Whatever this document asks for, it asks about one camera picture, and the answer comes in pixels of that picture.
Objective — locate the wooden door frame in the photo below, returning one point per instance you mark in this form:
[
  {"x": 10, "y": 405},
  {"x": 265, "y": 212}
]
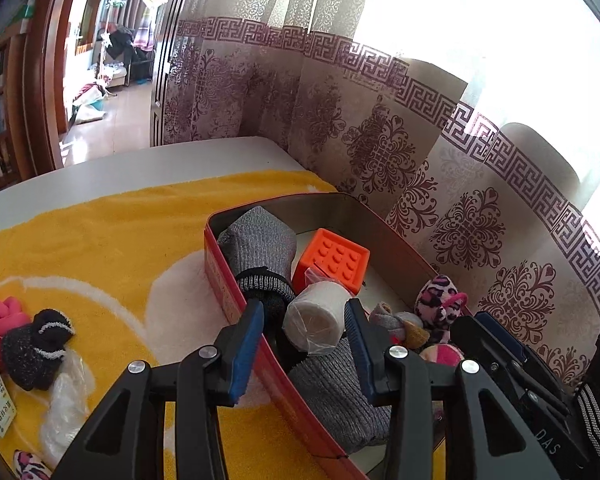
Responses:
[{"x": 45, "y": 85}]

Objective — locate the clear plastic bag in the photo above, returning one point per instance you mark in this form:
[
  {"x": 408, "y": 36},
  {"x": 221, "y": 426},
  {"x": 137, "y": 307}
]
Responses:
[{"x": 67, "y": 410}]

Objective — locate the red tin box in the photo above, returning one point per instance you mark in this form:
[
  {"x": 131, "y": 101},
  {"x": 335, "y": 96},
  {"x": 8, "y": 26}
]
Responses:
[{"x": 230, "y": 295}]

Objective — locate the grey knit sock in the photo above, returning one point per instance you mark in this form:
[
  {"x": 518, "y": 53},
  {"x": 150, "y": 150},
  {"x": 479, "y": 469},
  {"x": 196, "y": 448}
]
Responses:
[{"x": 257, "y": 240}]

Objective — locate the small grey sock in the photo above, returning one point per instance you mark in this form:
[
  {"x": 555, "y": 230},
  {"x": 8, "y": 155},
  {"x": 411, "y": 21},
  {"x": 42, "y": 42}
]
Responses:
[{"x": 385, "y": 317}]

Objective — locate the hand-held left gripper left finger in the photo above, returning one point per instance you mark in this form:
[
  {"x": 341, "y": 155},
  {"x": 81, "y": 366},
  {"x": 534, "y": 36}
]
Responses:
[{"x": 245, "y": 355}]

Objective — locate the yellow and white blanket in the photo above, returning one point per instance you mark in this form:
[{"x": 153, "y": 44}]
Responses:
[{"x": 105, "y": 240}]

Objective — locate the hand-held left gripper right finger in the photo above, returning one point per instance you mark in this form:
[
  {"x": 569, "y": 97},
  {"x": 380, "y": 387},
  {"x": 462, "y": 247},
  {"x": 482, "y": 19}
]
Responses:
[{"x": 360, "y": 355}]

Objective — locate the black sock with white trim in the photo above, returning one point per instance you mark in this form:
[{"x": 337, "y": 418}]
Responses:
[{"x": 35, "y": 355}]

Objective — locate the white roll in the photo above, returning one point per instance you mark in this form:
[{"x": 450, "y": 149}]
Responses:
[{"x": 312, "y": 320}]

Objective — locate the orange toy cube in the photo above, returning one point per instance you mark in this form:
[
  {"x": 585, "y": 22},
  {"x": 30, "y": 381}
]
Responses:
[{"x": 335, "y": 257}]

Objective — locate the patterned curtain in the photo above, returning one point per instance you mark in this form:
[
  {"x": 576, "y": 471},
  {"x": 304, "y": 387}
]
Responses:
[{"x": 380, "y": 145}]

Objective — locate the pink rubber toy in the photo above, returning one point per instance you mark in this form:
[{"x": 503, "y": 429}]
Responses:
[{"x": 10, "y": 315}]

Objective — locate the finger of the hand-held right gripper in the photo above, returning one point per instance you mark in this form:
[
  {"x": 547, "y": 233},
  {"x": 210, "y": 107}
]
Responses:
[
  {"x": 485, "y": 345},
  {"x": 500, "y": 332}
]

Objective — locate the pastel sock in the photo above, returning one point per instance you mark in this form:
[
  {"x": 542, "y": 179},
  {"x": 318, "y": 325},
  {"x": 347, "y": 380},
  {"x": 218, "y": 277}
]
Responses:
[{"x": 440, "y": 355}]

